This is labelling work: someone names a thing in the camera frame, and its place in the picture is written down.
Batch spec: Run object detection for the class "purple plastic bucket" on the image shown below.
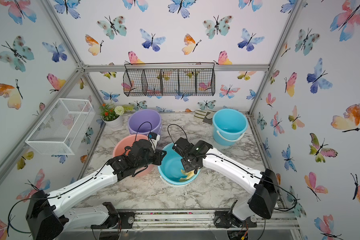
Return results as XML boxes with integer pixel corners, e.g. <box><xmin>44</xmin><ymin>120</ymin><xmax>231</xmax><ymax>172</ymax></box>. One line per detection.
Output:
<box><xmin>128</xmin><ymin>109</ymin><xmax>162</xmax><ymax>135</ymax></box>

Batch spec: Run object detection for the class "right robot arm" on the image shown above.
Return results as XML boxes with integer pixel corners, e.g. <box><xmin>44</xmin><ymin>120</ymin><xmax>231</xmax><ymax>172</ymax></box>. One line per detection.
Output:
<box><xmin>173</xmin><ymin>138</ymin><xmax>298</xmax><ymax>223</ymax></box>

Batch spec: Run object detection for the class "potted flower plant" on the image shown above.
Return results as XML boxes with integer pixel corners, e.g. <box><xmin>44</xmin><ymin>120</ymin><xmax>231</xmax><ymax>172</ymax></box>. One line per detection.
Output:
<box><xmin>100</xmin><ymin>104</ymin><xmax>126</xmax><ymax>131</ymax></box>

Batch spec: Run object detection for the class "aluminium front rail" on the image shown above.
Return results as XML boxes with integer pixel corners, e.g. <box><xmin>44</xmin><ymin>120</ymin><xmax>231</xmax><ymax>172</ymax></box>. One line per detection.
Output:
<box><xmin>63</xmin><ymin>206</ymin><xmax>300</xmax><ymax>231</ymax></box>

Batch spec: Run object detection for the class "yellow microfiber cloth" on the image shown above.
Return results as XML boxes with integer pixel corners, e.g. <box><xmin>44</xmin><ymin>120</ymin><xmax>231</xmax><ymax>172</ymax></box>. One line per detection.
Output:
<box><xmin>179</xmin><ymin>170</ymin><xmax>195</xmax><ymax>182</ymax></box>

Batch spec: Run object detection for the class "teal plastic bucket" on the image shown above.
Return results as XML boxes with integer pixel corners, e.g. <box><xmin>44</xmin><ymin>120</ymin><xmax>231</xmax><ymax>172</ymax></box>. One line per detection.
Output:
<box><xmin>212</xmin><ymin>109</ymin><xmax>249</xmax><ymax>146</ymax></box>
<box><xmin>158</xmin><ymin>143</ymin><xmax>200</xmax><ymax>188</ymax></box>

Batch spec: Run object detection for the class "pink plastic bucket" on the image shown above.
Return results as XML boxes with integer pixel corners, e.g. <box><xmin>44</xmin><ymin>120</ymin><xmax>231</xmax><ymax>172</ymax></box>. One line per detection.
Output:
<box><xmin>113</xmin><ymin>134</ymin><xmax>155</xmax><ymax>177</ymax></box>

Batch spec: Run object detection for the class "black wire wall basket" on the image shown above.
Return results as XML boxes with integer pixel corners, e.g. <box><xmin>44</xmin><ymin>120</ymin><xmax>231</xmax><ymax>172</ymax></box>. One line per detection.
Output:
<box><xmin>122</xmin><ymin>62</ymin><xmax>216</xmax><ymax>97</ymax></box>

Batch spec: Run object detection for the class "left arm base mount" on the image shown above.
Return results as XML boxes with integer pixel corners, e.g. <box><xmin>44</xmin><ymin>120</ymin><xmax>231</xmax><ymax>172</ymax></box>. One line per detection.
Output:
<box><xmin>91</xmin><ymin>212</ymin><xmax>135</xmax><ymax>231</ymax></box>

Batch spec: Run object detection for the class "beige patterned folded cloth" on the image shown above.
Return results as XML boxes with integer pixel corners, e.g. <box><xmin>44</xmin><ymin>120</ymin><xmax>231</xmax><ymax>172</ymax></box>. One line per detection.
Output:
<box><xmin>194</xmin><ymin>110</ymin><xmax>216</xmax><ymax>125</ymax></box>

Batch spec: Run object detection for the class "white wire mesh basket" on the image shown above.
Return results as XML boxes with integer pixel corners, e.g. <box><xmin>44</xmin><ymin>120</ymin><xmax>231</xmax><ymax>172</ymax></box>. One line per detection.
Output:
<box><xmin>25</xmin><ymin>98</ymin><xmax>96</xmax><ymax>155</ymax></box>

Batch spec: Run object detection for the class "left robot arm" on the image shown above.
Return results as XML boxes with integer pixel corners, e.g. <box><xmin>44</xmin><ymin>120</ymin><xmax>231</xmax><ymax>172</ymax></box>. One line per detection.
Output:
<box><xmin>26</xmin><ymin>140</ymin><xmax>167</xmax><ymax>240</ymax></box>

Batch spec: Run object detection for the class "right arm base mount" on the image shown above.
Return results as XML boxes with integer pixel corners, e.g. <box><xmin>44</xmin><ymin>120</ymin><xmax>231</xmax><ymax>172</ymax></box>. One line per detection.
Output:
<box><xmin>213</xmin><ymin>211</ymin><xmax>257</xmax><ymax>229</ymax></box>

